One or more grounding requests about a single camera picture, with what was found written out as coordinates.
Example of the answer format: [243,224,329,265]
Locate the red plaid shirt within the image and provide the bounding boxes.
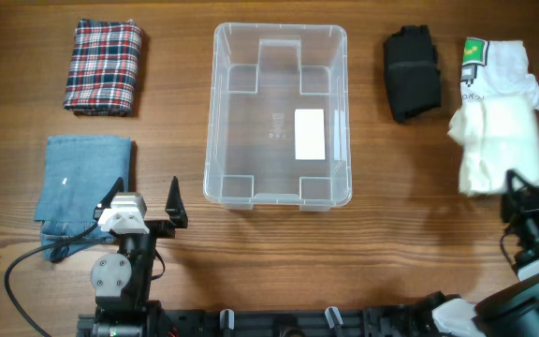
[63,19,143,117]

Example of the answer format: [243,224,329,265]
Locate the cream white cloth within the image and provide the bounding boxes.
[448,95,539,196]

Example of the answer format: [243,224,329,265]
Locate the white printed t-shirt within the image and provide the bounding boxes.
[460,37,539,110]

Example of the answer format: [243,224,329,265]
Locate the blue denim jeans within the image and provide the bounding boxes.
[34,135,132,263]

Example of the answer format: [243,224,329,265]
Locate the clear plastic storage bin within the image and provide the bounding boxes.
[203,22,353,212]

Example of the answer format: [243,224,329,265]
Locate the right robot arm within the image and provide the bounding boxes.
[429,169,539,336]

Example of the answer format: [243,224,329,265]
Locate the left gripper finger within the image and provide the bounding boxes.
[165,176,188,221]
[97,177,124,209]

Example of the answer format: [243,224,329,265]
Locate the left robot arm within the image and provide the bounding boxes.
[77,178,188,337]

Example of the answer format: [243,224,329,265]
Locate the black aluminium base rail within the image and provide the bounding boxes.
[76,306,439,337]

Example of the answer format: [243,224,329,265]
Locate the black garment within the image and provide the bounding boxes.
[383,25,442,124]

